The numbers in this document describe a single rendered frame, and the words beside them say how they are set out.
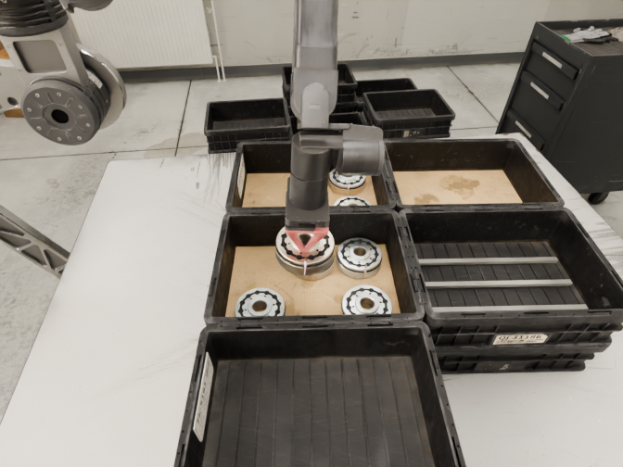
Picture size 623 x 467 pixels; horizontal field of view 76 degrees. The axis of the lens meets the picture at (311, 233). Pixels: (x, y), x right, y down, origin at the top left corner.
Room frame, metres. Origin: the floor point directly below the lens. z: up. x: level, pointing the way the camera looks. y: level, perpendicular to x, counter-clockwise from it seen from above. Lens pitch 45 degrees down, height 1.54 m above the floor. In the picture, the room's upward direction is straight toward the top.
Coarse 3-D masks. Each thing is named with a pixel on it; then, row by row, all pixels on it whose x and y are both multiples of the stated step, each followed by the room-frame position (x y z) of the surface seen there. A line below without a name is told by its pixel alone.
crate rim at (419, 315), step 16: (224, 224) 0.64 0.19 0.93; (400, 224) 0.64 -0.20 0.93; (224, 240) 0.60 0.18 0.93; (400, 240) 0.61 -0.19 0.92; (416, 288) 0.47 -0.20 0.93; (208, 304) 0.43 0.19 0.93; (416, 304) 0.43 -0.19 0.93; (208, 320) 0.40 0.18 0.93; (224, 320) 0.40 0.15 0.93; (240, 320) 0.40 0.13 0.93; (256, 320) 0.40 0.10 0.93; (272, 320) 0.40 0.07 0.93; (288, 320) 0.40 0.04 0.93; (304, 320) 0.40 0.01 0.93; (320, 320) 0.40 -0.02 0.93; (336, 320) 0.40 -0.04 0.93; (352, 320) 0.40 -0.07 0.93; (368, 320) 0.40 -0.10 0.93; (384, 320) 0.40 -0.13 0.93; (400, 320) 0.40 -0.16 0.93; (416, 320) 0.40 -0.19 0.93
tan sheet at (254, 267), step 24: (240, 264) 0.61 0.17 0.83; (264, 264) 0.61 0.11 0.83; (336, 264) 0.61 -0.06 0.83; (384, 264) 0.61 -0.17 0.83; (240, 288) 0.54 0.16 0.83; (288, 288) 0.54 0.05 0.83; (312, 288) 0.54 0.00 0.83; (336, 288) 0.54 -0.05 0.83; (384, 288) 0.54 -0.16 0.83; (288, 312) 0.48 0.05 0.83; (312, 312) 0.48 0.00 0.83; (336, 312) 0.48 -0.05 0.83
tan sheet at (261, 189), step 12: (252, 180) 0.94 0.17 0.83; (264, 180) 0.94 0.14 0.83; (276, 180) 0.94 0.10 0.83; (252, 192) 0.88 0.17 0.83; (264, 192) 0.88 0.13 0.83; (276, 192) 0.88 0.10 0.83; (372, 192) 0.88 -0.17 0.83; (252, 204) 0.83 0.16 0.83; (264, 204) 0.83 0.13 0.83; (276, 204) 0.83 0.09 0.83; (372, 204) 0.83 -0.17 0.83
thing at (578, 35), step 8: (576, 32) 2.02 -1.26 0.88; (584, 32) 2.01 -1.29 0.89; (592, 32) 2.01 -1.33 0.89; (600, 32) 2.01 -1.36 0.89; (608, 32) 2.01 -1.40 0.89; (568, 40) 1.96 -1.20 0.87; (576, 40) 1.96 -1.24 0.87; (584, 40) 1.96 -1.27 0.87; (592, 40) 1.94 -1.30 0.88; (600, 40) 1.94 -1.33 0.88; (608, 40) 1.96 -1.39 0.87; (616, 40) 1.96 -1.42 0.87
